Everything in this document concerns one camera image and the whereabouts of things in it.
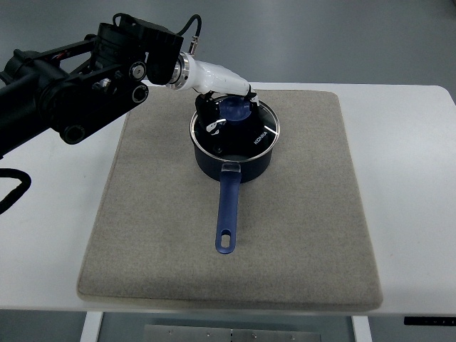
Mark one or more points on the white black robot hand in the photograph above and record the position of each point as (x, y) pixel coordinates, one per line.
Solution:
(207, 78)

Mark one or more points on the glass lid blue knob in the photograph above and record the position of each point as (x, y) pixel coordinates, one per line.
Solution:
(231, 127)

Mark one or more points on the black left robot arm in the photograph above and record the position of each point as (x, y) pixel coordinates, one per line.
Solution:
(80, 88)

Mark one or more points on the dark blue saucepan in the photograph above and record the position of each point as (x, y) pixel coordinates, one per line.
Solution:
(233, 167)

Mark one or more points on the beige felt mat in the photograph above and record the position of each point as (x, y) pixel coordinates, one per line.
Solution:
(296, 237)

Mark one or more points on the white table leg left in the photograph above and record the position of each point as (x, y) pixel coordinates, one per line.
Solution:
(91, 326)

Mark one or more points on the white table leg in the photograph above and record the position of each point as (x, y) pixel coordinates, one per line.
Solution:
(91, 326)
(361, 329)

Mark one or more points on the white table leg right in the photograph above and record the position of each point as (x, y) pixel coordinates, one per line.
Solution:
(361, 329)

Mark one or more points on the black desk control panel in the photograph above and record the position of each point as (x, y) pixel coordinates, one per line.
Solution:
(429, 321)

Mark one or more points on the metal base plate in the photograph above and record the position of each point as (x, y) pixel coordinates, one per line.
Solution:
(161, 333)

